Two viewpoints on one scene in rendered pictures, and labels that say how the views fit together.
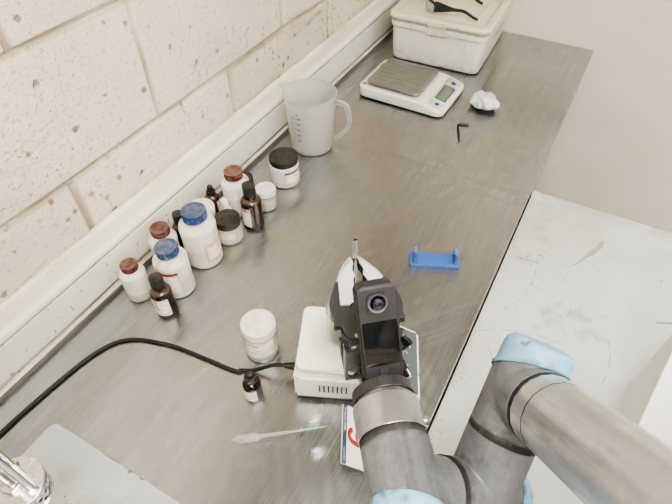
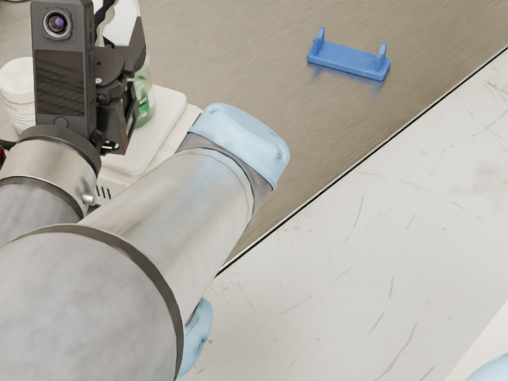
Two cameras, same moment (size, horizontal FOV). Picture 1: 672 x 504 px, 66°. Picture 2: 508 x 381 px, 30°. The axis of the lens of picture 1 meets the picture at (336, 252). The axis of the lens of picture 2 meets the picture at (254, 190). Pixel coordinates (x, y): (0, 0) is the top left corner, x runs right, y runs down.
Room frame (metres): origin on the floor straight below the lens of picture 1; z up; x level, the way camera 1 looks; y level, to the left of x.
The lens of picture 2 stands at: (-0.13, -0.38, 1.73)
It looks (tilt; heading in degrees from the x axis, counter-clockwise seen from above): 52 degrees down; 21
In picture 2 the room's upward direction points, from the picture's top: 3 degrees counter-clockwise
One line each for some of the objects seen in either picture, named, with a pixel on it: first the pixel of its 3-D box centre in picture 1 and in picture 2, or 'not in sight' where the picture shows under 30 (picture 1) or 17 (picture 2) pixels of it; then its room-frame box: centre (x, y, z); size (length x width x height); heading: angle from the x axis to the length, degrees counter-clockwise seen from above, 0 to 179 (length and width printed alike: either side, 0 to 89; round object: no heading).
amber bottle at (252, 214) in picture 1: (251, 204); not in sight; (0.82, 0.18, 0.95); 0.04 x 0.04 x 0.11
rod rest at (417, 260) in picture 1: (435, 256); (348, 52); (0.71, -0.20, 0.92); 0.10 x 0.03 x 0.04; 86
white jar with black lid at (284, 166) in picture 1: (284, 168); not in sight; (0.97, 0.12, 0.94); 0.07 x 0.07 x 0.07
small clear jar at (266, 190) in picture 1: (266, 197); not in sight; (0.88, 0.15, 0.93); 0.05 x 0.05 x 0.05
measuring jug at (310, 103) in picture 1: (316, 120); not in sight; (1.11, 0.05, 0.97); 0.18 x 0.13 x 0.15; 65
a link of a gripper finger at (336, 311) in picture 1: (348, 310); not in sight; (0.39, -0.02, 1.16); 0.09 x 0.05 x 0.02; 9
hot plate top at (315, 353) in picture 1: (337, 339); (116, 119); (0.47, 0.00, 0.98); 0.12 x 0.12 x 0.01; 85
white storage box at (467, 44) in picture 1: (452, 22); not in sight; (1.67, -0.37, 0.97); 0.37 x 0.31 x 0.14; 154
